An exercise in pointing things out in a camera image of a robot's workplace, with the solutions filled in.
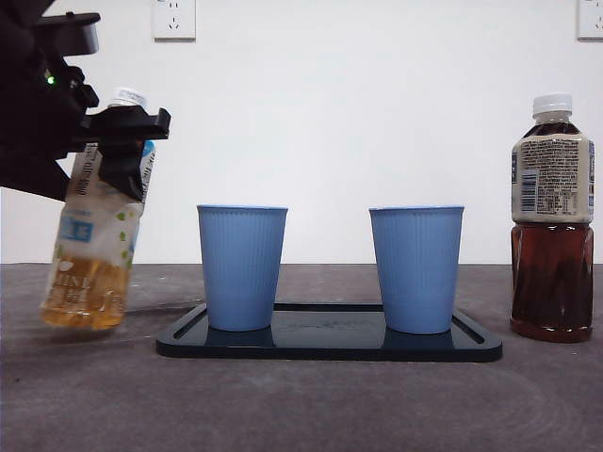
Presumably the jasmine tea bottle white label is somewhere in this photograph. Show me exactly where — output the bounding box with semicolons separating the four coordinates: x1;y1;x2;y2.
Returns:
38;87;159;331

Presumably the blue ribbed plastic cup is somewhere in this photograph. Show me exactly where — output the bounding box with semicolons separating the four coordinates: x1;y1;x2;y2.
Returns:
196;204;289;333
368;204;466;335

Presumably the white wall socket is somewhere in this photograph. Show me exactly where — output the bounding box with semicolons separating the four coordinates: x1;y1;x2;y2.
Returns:
151;0;197;42
577;0;603;41

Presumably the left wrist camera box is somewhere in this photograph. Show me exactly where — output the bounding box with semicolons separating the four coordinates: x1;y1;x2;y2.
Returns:
35;12;102;57

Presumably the dark tea bottle beige label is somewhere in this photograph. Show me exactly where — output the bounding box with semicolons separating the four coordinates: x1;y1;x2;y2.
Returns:
509;92;595;344

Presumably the dark blue rectangular tray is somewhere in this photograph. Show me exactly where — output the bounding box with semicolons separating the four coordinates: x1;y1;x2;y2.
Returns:
155;302;504;363

